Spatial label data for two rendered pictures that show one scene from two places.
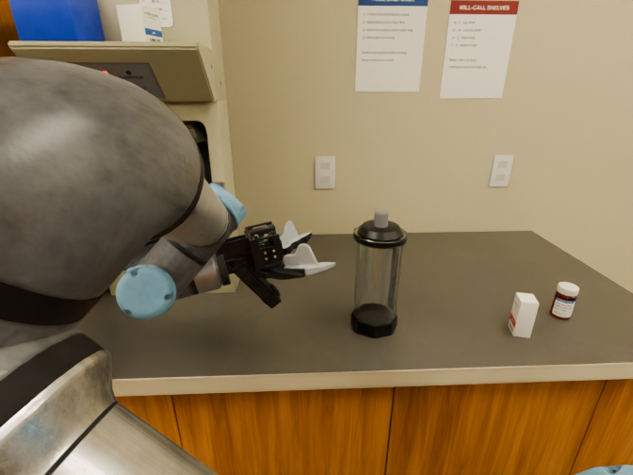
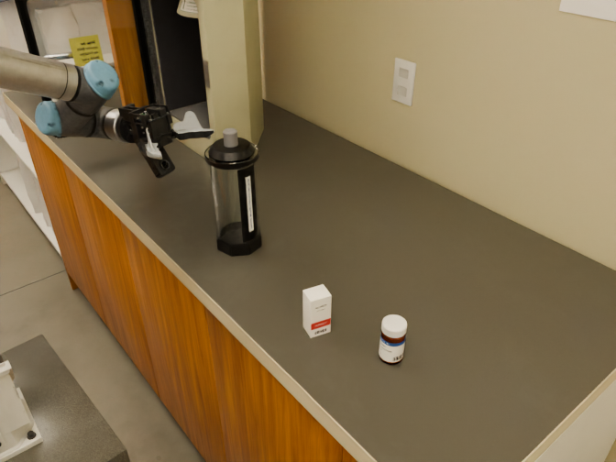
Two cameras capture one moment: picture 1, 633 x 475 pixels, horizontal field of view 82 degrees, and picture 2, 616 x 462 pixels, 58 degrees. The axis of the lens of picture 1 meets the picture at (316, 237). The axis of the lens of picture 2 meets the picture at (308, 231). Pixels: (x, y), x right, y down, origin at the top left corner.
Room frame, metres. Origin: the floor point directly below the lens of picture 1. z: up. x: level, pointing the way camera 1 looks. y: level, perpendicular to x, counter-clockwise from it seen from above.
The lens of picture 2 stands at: (0.21, -1.03, 1.65)
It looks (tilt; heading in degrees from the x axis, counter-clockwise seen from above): 34 degrees down; 53
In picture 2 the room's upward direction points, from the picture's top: straight up
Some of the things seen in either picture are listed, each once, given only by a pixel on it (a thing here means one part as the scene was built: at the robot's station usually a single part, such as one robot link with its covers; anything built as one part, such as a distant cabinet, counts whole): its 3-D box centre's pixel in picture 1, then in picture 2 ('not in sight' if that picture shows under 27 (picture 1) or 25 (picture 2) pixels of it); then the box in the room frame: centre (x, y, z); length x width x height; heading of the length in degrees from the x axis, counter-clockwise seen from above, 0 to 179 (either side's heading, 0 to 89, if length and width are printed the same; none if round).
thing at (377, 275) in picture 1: (377, 278); (236, 197); (0.69, -0.13, 1.06); 0.11 x 0.11 x 0.21
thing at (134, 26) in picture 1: (140, 25); not in sight; (0.76, 0.32, 1.54); 0.05 x 0.05 x 0.06; 76
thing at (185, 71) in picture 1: (123, 73); not in sight; (0.76, 0.37, 1.46); 0.32 x 0.12 x 0.10; 93
